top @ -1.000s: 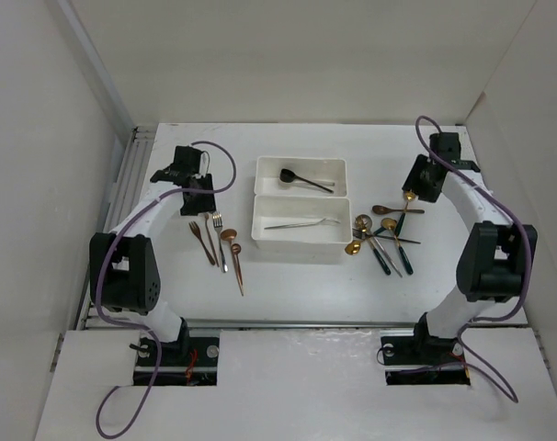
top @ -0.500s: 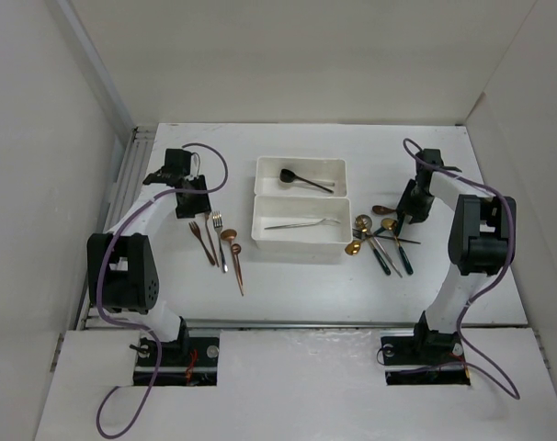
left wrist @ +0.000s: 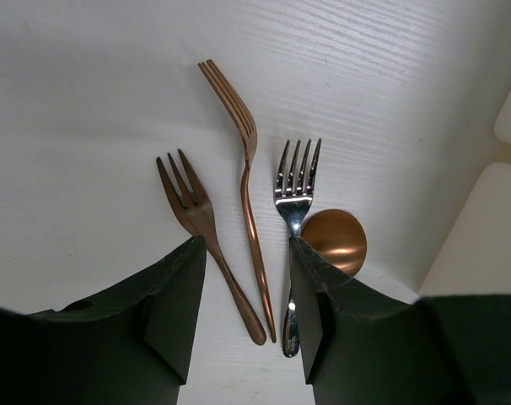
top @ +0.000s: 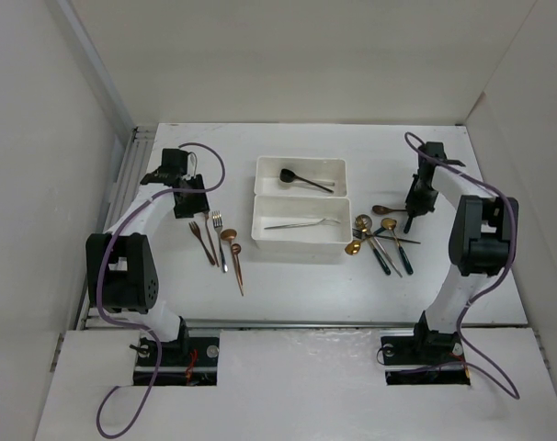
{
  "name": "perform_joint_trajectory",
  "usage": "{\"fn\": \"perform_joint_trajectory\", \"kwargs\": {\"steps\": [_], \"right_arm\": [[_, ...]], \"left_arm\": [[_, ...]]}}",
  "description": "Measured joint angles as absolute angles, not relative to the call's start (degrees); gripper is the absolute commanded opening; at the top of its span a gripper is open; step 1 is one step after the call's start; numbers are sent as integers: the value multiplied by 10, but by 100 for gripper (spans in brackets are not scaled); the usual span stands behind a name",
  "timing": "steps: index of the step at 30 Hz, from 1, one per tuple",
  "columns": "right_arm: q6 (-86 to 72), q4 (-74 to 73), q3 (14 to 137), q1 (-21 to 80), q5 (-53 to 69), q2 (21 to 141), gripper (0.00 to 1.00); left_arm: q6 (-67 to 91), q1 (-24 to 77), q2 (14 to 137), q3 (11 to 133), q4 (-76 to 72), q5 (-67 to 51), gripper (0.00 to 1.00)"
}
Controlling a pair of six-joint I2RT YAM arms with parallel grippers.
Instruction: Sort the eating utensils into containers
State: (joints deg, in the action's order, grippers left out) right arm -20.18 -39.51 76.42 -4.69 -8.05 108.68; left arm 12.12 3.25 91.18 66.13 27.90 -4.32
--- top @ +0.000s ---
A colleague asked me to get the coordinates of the gold spoon green handle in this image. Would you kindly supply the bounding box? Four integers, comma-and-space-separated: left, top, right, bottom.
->
381, 218, 414, 276

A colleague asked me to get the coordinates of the brown wooden spoon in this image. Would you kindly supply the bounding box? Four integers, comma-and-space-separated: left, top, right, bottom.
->
371, 205, 406, 216

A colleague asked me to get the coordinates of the rose gold fork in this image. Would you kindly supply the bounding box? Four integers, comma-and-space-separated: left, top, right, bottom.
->
203, 210, 220, 267

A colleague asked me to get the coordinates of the wooden brown fork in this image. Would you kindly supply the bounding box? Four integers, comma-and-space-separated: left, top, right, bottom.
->
188, 221, 215, 266

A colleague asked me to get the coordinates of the silver thin fork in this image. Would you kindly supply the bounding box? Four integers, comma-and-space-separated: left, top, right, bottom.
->
265, 218, 341, 230

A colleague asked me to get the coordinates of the copper spoon thin handle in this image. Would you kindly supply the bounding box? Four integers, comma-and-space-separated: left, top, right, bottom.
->
231, 243, 244, 296

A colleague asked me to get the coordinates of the black ladle spoon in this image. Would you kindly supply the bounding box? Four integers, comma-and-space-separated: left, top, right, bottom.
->
279, 168, 334, 194

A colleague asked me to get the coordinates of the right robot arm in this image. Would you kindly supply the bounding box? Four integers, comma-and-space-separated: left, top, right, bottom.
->
388, 141, 518, 366

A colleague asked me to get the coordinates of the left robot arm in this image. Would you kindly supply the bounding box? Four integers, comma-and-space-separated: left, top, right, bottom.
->
85, 148, 208, 365

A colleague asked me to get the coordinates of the dark chopstick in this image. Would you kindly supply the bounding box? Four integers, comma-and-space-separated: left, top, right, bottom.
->
373, 234, 421, 244

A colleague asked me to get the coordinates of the silver knife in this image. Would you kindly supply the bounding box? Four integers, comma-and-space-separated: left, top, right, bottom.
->
373, 236, 403, 278

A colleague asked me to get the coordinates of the gold spoon low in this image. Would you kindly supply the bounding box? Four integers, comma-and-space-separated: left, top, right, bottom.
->
345, 240, 362, 255

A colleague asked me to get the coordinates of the white far container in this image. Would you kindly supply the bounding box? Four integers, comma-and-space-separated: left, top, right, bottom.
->
254, 156, 347, 198

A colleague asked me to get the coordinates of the white container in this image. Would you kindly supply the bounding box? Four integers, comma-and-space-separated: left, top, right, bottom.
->
252, 195, 352, 245
254, 156, 347, 198

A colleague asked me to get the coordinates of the white near container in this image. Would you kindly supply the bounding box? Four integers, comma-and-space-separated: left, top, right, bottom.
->
252, 195, 352, 245

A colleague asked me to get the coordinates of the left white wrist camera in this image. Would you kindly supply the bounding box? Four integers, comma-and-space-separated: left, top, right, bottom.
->
188, 152, 198, 178

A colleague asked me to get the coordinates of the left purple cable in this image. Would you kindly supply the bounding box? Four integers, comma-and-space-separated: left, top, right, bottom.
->
96, 142, 227, 438

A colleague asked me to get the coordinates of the green-handled fork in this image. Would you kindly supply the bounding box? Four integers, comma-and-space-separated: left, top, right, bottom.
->
352, 229, 392, 276

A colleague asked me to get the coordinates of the aluminium rail front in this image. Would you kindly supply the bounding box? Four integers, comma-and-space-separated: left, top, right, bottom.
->
186, 319, 415, 330

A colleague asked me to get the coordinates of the aluminium rail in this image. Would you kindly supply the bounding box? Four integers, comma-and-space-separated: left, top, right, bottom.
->
186, 319, 415, 330
75, 126, 158, 330

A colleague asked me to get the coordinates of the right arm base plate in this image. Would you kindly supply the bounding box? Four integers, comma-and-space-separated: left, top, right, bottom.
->
381, 334, 471, 386

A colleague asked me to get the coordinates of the aluminium rail left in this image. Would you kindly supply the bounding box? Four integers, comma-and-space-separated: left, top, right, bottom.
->
75, 126, 158, 330

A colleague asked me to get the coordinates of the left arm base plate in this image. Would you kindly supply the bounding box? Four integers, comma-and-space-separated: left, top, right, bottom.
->
130, 334, 220, 387

